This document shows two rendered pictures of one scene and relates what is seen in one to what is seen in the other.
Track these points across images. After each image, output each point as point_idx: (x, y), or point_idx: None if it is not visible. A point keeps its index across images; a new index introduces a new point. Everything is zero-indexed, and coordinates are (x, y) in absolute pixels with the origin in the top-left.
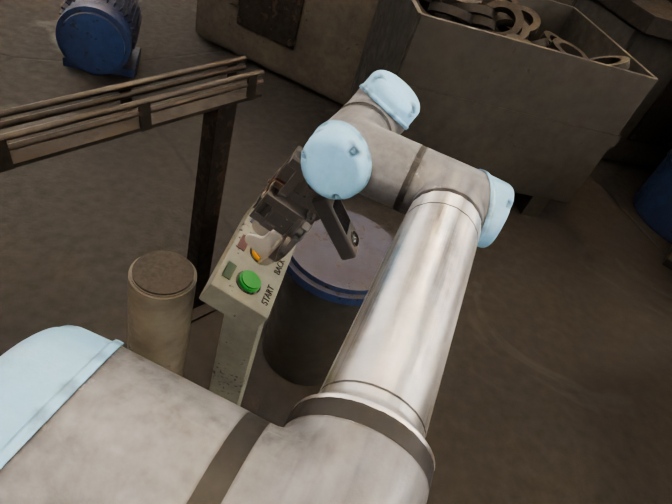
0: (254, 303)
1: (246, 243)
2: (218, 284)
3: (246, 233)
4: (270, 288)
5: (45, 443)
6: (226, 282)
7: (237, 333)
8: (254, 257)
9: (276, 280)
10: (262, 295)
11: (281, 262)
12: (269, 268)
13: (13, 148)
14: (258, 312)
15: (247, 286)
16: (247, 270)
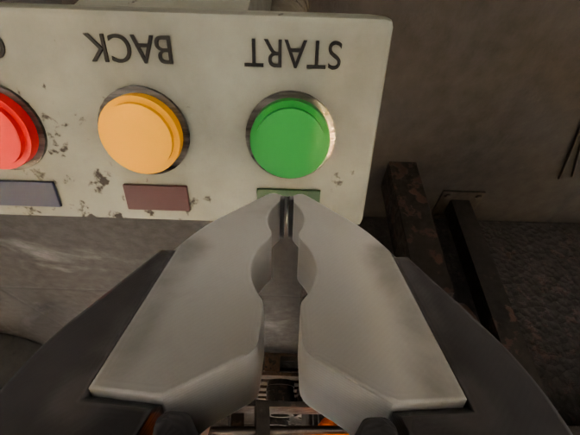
0: (357, 91)
1: (153, 191)
2: (353, 211)
3: (115, 199)
4: (256, 52)
5: None
6: (333, 194)
7: (264, 5)
8: (180, 152)
9: (203, 39)
10: (307, 72)
11: (104, 47)
12: (173, 85)
13: (251, 431)
14: (385, 63)
15: (324, 145)
16: (260, 163)
